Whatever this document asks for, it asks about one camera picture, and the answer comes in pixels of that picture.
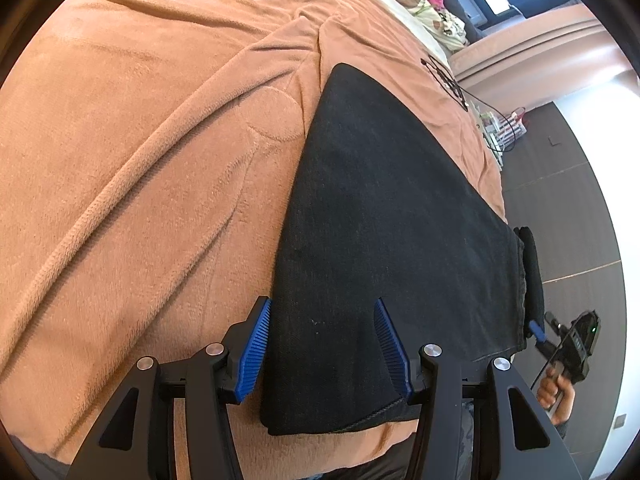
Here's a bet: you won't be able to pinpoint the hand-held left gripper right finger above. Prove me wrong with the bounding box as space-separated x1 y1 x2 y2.
373 297 583 480

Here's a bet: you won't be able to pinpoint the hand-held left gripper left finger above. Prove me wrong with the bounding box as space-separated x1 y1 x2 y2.
65 296 273 480

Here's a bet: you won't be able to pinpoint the black pants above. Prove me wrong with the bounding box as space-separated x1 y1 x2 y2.
260 62 546 436

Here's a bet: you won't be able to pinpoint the person's right forearm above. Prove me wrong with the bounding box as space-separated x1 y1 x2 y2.
550 397 581 441

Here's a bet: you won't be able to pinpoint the person's right hand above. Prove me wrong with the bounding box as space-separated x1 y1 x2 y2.
535 365 577 414

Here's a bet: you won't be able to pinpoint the person's grey clothing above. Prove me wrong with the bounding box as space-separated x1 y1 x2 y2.
305 402 478 480

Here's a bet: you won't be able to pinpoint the clear plastic organizer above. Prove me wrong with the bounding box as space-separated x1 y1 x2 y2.
472 105 531 163

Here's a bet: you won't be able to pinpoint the orange fleece blanket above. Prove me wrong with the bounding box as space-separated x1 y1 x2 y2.
0 0 506 466

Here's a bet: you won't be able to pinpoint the bear printed cushion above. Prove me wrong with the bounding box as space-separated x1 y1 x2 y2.
382 0 468 51

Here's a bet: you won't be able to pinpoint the thin gripper cable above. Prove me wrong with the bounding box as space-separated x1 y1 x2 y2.
531 332 573 391

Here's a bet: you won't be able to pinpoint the black cable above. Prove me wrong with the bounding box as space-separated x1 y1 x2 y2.
420 55 528 156

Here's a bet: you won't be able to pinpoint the pink upholstered bed frame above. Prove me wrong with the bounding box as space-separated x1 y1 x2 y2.
447 5 618 93

